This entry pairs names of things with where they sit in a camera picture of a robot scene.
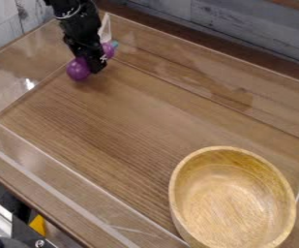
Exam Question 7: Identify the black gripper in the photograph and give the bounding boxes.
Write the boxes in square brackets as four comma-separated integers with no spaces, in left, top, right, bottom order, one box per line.
[54,4,108,74]

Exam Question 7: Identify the yellow black equipment base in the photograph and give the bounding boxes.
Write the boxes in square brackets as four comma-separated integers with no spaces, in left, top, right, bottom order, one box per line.
[0,184,84,248]

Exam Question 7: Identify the clear acrylic corner bracket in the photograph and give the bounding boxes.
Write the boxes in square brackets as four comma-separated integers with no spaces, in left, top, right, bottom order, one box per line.
[100,14,112,43]

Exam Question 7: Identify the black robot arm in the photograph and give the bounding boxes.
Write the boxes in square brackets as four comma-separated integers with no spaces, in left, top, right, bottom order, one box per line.
[44,0,108,74]

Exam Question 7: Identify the brown wooden bowl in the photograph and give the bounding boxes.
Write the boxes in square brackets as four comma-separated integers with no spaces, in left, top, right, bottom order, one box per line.
[169,146,297,248]

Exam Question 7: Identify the purple toy eggplant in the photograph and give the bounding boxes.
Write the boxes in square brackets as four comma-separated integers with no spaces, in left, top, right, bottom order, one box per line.
[66,41,120,81]

